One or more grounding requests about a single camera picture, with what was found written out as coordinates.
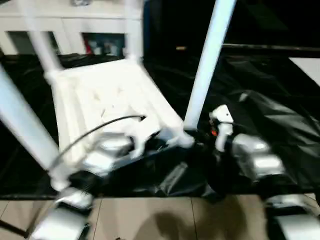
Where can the white plastic table leg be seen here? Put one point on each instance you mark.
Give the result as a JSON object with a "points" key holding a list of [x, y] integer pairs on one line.
{"points": [[205, 62], [22, 120], [132, 32], [42, 42]]}

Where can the white plastic table top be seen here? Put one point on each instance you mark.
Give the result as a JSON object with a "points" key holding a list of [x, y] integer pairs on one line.
{"points": [[100, 95]]}

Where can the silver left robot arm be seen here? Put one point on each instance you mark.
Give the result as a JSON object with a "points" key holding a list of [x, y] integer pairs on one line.
{"points": [[105, 155]]}

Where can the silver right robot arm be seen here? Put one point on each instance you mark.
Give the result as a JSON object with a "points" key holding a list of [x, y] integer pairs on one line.
{"points": [[260, 155]]}

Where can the black mat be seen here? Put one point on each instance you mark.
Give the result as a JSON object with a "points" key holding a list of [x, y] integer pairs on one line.
{"points": [[262, 100]]}

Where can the dark long bar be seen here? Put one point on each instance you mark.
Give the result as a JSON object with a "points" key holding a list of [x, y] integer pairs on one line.
{"points": [[275, 47]]}

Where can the black box with gold label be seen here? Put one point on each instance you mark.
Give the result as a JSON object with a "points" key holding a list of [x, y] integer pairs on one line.
{"points": [[162, 25]]}

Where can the white flat board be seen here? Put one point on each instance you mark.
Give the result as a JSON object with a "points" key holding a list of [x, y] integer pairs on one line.
{"points": [[307, 68]]}

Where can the white cabinet with glass doors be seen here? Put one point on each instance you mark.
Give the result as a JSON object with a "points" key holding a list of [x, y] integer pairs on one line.
{"points": [[75, 20]]}

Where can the dark crumpled bundle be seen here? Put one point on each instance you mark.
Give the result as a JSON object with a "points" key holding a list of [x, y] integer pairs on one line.
{"points": [[80, 2]]}

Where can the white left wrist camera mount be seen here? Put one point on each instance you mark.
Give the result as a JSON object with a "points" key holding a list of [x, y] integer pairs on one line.
{"points": [[138, 145]]}

